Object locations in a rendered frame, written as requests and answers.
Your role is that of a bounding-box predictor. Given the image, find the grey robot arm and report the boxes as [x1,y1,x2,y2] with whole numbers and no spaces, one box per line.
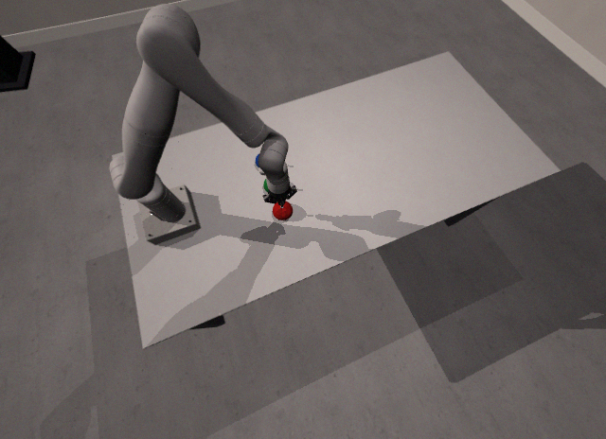
[110,4,290,222]

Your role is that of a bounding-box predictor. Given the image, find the red dome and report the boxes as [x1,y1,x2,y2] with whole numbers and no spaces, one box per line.
[273,201,293,220]

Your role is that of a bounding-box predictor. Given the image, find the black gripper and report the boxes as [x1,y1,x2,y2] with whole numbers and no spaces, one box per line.
[263,185,297,206]

